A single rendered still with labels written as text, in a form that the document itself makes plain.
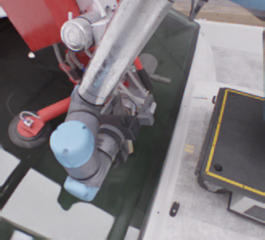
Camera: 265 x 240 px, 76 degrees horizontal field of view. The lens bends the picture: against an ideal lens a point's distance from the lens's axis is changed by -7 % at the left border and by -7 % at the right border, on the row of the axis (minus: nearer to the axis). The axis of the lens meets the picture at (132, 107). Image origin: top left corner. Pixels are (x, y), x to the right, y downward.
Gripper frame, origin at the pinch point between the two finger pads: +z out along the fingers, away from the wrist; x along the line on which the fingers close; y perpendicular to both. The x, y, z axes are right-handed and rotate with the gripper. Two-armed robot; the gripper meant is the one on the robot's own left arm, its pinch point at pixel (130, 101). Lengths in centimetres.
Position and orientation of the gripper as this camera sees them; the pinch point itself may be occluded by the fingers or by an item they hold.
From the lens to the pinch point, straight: 58.9
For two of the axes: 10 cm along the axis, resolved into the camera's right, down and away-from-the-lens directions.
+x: -8.7, -0.1, 5.0
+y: -3.3, -7.3, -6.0
